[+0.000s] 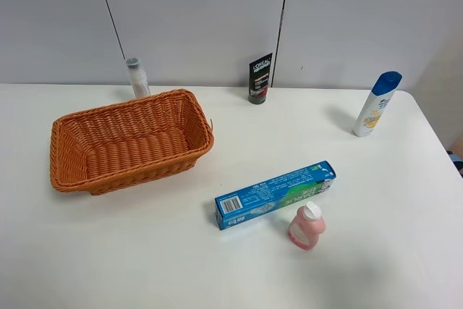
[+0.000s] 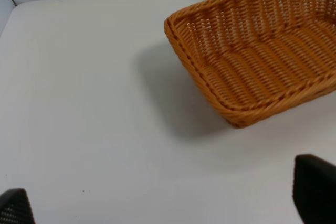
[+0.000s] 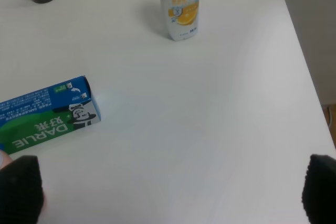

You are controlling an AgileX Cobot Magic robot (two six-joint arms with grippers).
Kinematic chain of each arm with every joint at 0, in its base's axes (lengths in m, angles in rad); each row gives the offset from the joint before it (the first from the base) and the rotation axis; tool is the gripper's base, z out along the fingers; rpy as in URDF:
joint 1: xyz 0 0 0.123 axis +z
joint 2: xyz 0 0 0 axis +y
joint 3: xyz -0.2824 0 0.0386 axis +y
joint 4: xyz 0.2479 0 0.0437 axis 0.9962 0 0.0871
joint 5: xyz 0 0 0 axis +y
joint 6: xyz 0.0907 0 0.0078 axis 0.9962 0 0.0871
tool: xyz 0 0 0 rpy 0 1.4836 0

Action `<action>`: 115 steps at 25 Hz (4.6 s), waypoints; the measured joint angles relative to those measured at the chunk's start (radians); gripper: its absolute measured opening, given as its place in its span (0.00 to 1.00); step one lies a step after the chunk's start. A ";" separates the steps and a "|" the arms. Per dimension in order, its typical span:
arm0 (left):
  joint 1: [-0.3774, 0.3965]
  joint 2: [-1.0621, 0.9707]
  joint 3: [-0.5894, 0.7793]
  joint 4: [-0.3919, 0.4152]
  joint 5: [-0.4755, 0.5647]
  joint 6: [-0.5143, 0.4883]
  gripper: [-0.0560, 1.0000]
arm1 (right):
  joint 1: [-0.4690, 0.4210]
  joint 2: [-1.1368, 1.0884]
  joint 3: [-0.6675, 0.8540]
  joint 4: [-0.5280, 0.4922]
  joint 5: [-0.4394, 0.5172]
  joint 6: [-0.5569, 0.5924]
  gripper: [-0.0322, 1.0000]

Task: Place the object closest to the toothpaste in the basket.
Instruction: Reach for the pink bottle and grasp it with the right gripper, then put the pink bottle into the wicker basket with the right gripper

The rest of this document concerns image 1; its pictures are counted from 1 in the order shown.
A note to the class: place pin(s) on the blue toothpaste box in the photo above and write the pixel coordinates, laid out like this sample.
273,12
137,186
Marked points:
259,199

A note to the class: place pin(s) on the white blue shampoo bottle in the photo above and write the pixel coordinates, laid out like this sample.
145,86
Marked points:
377,101

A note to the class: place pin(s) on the blue object at right edge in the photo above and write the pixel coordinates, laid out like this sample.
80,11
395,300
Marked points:
457,161

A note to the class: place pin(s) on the pink lotion bottle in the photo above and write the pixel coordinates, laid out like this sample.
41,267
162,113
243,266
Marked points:
307,226

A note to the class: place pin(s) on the small white bottle grey cap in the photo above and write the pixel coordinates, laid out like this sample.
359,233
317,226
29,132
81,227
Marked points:
137,78

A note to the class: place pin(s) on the black face wash tube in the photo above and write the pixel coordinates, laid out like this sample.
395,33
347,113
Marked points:
259,76

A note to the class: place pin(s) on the orange wicker basket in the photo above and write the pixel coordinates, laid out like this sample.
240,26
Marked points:
124,144

